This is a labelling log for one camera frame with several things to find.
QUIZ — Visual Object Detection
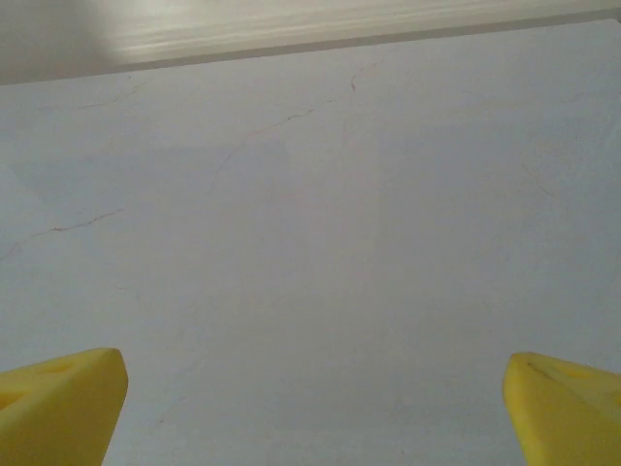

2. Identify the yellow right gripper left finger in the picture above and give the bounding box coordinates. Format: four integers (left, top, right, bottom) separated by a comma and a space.
0, 347, 130, 466

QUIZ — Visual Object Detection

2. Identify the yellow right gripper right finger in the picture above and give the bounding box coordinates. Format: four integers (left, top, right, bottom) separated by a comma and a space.
502, 351, 621, 466

